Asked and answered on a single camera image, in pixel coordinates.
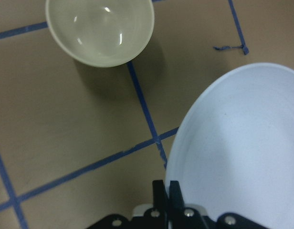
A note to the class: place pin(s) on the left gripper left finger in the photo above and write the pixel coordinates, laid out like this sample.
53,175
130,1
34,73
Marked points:
160,198

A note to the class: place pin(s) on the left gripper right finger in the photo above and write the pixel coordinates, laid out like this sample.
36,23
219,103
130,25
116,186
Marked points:
176,202

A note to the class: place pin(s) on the blue plate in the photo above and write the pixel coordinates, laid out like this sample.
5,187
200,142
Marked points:
234,150

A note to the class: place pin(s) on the cream bowl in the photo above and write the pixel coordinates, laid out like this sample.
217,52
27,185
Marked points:
101,33

